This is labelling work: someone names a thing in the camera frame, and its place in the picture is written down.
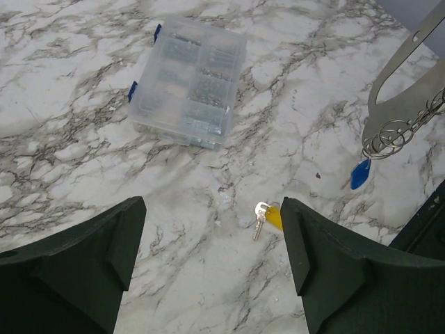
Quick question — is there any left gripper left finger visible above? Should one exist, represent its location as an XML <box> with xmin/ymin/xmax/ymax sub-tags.
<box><xmin>1</xmin><ymin>196</ymin><xmax>146</xmax><ymax>333</ymax></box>

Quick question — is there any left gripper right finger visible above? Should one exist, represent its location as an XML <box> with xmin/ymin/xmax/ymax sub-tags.
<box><xmin>280</xmin><ymin>198</ymin><xmax>444</xmax><ymax>333</ymax></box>

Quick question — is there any blue key tag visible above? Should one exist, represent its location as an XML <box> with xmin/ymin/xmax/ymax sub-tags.
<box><xmin>350</xmin><ymin>159</ymin><xmax>371</xmax><ymax>190</ymax></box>

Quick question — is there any clear plastic screw box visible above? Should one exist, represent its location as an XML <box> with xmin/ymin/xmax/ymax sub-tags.
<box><xmin>128</xmin><ymin>15</ymin><xmax>247</xmax><ymax>150</ymax></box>

